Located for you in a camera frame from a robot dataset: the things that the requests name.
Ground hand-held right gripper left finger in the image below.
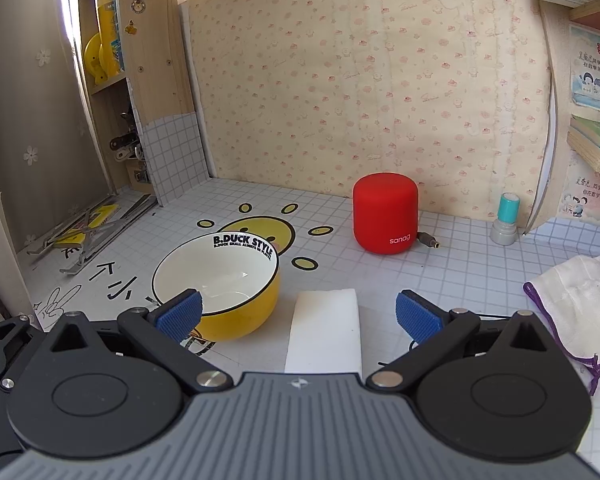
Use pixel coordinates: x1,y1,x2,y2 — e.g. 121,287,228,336
47,288,233,394

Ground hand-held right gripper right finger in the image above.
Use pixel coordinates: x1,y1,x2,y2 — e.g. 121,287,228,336
367,289,551,391

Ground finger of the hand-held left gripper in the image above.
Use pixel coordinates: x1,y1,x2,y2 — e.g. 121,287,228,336
0,315,33,361

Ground yellow ceramic bowl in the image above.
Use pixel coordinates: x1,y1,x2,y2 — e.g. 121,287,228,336
151,232,281,342

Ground white sponge block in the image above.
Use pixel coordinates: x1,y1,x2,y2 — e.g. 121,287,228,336
284,287,364,375

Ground metal folding stand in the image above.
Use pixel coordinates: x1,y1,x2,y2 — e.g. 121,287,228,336
27,195,158,277

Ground red round speaker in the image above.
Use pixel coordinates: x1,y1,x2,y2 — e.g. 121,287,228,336
352,172,420,256

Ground teal capped grey stamp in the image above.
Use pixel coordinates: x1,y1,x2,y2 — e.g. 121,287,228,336
490,192,519,247

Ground yellow booklet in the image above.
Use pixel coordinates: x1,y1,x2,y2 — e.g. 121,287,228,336
55,205,118,246

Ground cardboard box metal latch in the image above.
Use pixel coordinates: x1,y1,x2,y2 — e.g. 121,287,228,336
127,159,153,193

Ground white cloth purple trim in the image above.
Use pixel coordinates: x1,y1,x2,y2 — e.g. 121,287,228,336
523,252,600,396

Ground metal clasp hardware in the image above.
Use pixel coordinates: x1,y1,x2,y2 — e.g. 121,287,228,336
109,110,148,161

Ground pink printed paper sheet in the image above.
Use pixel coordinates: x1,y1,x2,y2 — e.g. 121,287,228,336
557,162,600,221

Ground wooden shelf unit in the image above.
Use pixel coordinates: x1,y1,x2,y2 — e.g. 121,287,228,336
72,0,216,208

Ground yellow plastic toy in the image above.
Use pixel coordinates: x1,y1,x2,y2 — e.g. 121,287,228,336
83,32,112,86

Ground cartoon printed poster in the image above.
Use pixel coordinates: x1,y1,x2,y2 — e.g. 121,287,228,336
569,25,600,121

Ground yellow plastic items on shelf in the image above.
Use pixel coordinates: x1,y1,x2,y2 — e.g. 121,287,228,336
94,0,126,73

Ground white cable duct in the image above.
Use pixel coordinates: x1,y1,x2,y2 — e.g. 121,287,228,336
172,0,217,179

